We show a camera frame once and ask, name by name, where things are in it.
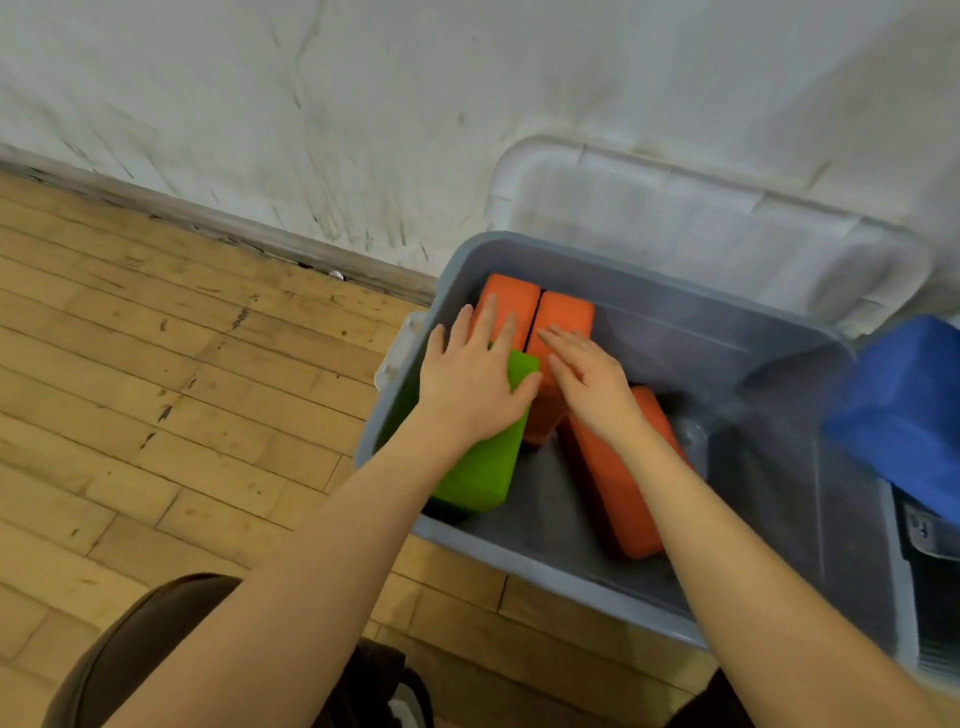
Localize person's left leg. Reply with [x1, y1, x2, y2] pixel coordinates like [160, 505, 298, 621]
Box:
[40, 573, 250, 728]

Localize grey baseboard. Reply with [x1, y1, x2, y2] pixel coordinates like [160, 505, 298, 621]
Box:
[0, 142, 438, 308]

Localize orange foam block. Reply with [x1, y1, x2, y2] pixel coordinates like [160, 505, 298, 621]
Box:
[558, 385, 693, 562]
[522, 290, 597, 448]
[471, 273, 542, 354]

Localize person's leg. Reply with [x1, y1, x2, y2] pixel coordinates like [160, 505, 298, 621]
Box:
[666, 667, 757, 728]
[40, 573, 250, 728]

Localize grey plastic storage bin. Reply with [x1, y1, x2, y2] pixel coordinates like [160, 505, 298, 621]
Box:
[353, 230, 922, 672]

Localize dark bin with grey latch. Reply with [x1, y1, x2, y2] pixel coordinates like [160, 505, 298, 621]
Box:
[891, 480, 960, 680]

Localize person's right hand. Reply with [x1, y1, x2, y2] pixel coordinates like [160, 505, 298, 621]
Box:
[535, 324, 640, 449]

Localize white plastic bin lid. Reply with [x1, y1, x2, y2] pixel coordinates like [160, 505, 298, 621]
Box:
[485, 134, 936, 340]

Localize person's left forearm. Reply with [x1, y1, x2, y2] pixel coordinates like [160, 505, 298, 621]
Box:
[105, 408, 485, 728]

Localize blue foam block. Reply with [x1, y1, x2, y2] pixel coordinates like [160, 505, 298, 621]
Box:
[822, 314, 960, 528]

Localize black fabric item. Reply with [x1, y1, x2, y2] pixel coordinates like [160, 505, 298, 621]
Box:
[318, 638, 437, 728]

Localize person's right leg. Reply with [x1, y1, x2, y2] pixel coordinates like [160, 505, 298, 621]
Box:
[666, 667, 757, 728]

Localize person's right forearm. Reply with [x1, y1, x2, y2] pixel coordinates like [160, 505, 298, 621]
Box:
[600, 420, 960, 728]

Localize person's left hand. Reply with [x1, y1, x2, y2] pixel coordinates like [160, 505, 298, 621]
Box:
[417, 294, 543, 445]

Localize green foam block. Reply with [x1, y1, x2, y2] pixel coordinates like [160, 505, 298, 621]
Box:
[375, 348, 542, 516]

